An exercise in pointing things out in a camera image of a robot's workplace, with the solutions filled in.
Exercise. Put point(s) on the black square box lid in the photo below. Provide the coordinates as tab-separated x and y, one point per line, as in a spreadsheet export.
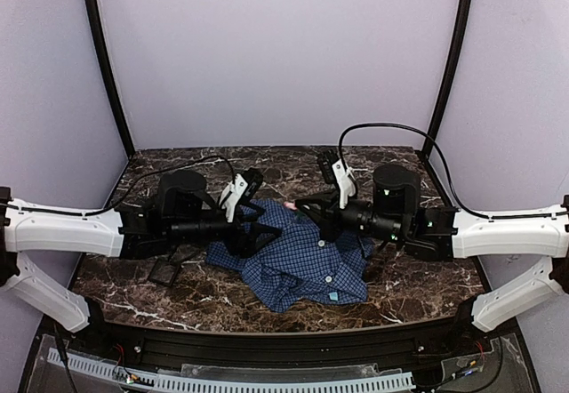
164	273

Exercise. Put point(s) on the black square box base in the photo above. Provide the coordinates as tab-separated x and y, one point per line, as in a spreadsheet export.
179	258

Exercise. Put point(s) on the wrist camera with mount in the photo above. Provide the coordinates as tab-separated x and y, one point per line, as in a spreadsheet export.
338	174
239	192

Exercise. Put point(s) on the left black frame post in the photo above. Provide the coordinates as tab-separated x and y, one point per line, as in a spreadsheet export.
107	75

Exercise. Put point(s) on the black front aluminium rail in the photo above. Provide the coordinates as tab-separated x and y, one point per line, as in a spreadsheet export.
408	345

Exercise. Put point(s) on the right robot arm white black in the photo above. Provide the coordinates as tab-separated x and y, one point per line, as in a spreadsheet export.
394	216

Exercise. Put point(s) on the blue checked shirt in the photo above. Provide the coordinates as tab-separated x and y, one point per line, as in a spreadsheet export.
299	264

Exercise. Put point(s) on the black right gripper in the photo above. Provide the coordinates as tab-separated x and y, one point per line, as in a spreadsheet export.
332	220

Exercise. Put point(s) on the pink pompom brooch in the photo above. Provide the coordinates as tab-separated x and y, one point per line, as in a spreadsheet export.
290	206

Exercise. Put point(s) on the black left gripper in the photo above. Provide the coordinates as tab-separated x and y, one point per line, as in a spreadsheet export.
240	233

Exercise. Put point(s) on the black frame post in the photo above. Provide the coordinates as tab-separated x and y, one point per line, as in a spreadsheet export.
452	60
107	75

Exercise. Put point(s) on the right black frame post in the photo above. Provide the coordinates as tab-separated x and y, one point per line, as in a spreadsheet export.
452	60

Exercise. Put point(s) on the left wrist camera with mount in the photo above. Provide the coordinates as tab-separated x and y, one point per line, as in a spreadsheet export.
239	192

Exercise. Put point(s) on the white slotted cable duct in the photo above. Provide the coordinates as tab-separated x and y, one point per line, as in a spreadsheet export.
203	378

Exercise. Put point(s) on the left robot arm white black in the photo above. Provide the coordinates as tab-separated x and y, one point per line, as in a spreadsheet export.
181	212

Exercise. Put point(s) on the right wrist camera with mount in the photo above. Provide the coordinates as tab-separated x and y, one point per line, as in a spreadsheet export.
338	174

